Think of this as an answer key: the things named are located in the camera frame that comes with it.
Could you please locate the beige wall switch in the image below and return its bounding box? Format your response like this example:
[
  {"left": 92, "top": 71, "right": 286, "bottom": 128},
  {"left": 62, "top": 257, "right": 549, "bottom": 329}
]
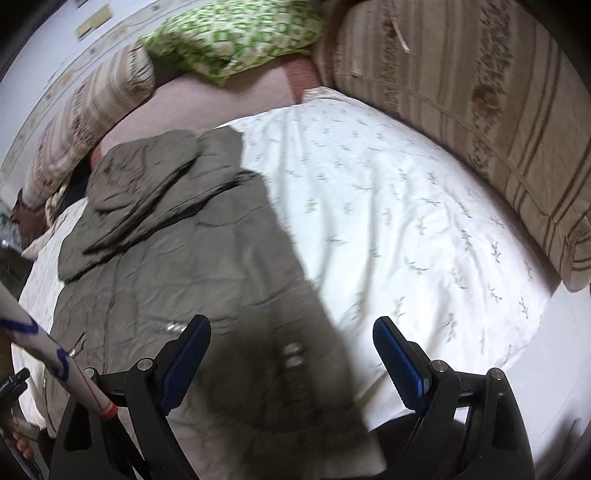
[{"left": 75, "top": 6, "right": 112, "bottom": 38}]

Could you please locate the person's left hand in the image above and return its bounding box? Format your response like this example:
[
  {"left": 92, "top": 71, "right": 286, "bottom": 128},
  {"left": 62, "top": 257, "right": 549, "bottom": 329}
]
[{"left": 9, "top": 418, "right": 34, "bottom": 460}]

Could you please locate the pink blanket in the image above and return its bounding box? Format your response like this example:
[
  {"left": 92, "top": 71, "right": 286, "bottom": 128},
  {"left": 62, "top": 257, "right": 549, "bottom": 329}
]
[{"left": 89, "top": 56, "right": 325, "bottom": 160}]

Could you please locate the white bed mattress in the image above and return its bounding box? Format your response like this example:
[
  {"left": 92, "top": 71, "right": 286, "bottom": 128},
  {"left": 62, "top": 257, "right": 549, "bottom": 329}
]
[{"left": 455, "top": 284, "right": 591, "bottom": 480}]

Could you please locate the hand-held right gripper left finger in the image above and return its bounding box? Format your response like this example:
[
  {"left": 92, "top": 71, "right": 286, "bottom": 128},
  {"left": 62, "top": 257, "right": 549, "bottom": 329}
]
[{"left": 48, "top": 315, "right": 212, "bottom": 480}]

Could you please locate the green patterned blanket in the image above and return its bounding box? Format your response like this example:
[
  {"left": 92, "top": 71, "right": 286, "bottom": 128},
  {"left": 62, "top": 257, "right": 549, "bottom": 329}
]
[{"left": 140, "top": 0, "right": 327, "bottom": 87}]

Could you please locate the white floral quilt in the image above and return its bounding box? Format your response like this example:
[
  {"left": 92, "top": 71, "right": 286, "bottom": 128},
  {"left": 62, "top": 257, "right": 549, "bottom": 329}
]
[{"left": 10, "top": 85, "right": 563, "bottom": 430}]

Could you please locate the dark clothing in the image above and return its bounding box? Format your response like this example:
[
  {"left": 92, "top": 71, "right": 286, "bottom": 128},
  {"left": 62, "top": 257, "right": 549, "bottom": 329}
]
[{"left": 58, "top": 161, "right": 96, "bottom": 206}]

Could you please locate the olive padded hooded jacket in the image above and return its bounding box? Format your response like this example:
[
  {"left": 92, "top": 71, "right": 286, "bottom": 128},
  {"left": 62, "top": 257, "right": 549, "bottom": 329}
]
[{"left": 44, "top": 128, "right": 387, "bottom": 480}]

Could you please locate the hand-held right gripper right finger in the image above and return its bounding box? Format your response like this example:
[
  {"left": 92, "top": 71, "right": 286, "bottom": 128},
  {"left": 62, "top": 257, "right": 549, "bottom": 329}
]
[{"left": 372, "top": 316, "right": 535, "bottom": 480}]

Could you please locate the cream knit cloth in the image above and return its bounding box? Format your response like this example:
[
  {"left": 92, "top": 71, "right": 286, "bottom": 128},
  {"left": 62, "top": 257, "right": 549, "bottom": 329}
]
[{"left": 44, "top": 185, "right": 70, "bottom": 219}]

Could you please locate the white blue-printed tube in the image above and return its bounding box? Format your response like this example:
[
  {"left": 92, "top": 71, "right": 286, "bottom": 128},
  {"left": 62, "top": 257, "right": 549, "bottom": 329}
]
[{"left": 0, "top": 277, "right": 119, "bottom": 422}]

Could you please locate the long striped floral cushion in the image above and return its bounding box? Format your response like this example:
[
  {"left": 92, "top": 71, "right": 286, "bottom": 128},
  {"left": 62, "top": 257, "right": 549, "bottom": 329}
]
[{"left": 331, "top": 0, "right": 591, "bottom": 292}]

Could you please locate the striped floral pillow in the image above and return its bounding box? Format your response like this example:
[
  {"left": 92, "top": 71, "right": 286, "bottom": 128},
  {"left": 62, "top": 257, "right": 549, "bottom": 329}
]
[{"left": 22, "top": 45, "right": 156, "bottom": 212}]

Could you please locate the brown clothing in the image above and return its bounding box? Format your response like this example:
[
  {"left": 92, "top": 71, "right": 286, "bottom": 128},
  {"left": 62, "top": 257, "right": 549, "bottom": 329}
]
[{"left": 10, "top": 188, "right": 48, "bottom": 247}]

